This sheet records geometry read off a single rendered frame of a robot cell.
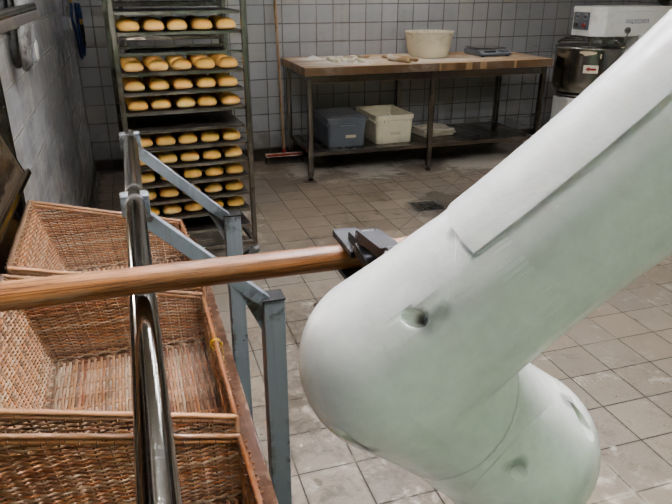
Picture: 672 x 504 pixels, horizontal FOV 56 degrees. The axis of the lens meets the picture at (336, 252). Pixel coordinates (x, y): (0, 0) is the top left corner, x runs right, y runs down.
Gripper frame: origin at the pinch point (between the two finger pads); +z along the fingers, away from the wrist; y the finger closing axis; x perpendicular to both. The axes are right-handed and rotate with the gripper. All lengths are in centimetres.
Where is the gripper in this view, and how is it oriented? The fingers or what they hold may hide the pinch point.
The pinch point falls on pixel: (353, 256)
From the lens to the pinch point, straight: 74.1
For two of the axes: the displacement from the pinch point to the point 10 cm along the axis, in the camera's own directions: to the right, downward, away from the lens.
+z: -3.0, -3.7, 8.8
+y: 0.0, 9.2, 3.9
